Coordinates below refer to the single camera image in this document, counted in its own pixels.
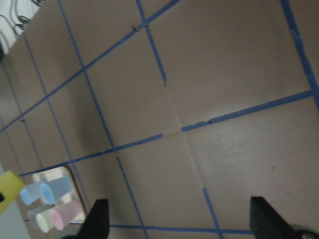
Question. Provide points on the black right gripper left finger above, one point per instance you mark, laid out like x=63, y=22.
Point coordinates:
x=97, y=222

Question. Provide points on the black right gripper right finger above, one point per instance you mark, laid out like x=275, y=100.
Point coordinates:
x=266, y=223

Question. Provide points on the yellow plastic cup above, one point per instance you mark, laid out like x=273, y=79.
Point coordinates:
x=10, y=187

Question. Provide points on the pink plastic cup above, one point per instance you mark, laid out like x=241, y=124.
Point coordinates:
x=62, y=215

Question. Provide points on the cream plastic cup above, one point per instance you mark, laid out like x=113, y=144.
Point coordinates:
x=44, y=221

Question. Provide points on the light blue cup rear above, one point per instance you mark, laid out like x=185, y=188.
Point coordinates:
x=55, y=189

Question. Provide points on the light blue cup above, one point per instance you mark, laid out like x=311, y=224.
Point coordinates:
x=31, y=192
x=55, y=189

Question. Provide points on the beige cup tray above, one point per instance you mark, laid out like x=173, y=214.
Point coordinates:
x=58, y=172

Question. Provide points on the grey plastic cup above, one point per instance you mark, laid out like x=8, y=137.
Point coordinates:
x=31, y=215

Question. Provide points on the light blue cup front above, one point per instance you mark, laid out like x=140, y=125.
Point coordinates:
x=31, y=192

